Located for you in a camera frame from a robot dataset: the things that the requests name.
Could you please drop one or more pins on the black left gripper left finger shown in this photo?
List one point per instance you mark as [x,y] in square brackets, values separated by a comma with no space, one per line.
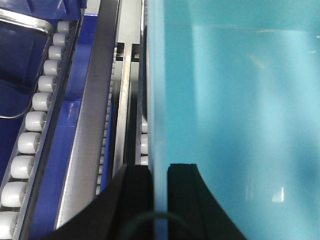
[128,195]

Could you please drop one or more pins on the white roller conveyor track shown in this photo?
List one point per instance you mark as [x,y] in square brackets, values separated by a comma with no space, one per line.
[21,183]

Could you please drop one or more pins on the steel divider rail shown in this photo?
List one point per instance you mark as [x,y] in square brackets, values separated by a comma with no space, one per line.
[80,184]

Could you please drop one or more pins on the dark blue bin lower left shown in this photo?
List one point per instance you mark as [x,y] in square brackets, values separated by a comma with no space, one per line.
[22,54]

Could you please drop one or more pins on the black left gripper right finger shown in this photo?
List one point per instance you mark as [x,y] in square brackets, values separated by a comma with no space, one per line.
[200,216]

